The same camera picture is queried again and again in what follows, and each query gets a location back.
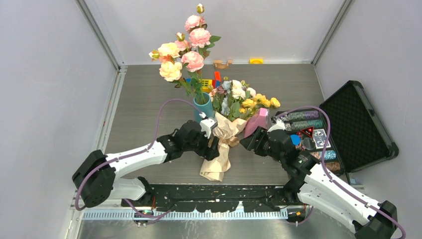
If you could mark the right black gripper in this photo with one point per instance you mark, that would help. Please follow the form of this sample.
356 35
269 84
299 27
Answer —
250 142

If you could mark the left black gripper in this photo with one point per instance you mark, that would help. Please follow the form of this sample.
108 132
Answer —
208 152

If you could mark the teal ceramic vase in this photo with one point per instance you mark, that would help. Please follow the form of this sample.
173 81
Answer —
204 104

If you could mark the paper flower bouquet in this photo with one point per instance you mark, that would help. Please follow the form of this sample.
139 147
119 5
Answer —
234 103

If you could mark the tan satin ribbon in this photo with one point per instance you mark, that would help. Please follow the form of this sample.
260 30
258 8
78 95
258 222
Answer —
230 142

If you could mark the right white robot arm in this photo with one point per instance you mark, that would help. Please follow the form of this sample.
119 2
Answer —
312 184

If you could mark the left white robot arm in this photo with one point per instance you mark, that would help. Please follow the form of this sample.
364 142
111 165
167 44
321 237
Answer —
101 176

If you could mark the blue round chip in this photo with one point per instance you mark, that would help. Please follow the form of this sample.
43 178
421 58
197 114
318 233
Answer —
296 139

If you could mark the pink plastic box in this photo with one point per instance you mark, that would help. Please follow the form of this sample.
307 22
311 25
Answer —
260 118

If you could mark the red triangle card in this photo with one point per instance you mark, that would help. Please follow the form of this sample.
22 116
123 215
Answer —
309 131

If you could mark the colourful toy block house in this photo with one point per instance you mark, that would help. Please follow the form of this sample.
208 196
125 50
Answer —
211 82

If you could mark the pink peach rose stems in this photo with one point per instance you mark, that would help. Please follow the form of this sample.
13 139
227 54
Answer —
181 61

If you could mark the wooden toy piece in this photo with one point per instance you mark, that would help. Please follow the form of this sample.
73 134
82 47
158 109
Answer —
219 64

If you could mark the black poker chip case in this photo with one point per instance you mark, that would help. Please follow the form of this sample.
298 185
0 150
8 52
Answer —
357 139

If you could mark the yellow toy block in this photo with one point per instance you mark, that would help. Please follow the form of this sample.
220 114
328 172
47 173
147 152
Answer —
256 61

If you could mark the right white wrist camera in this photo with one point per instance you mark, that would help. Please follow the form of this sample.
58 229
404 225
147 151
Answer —
277 124

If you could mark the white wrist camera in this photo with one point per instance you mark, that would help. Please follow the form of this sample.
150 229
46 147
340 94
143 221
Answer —
207 124
277 124

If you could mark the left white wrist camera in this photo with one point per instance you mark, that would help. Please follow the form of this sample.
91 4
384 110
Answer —
207 124

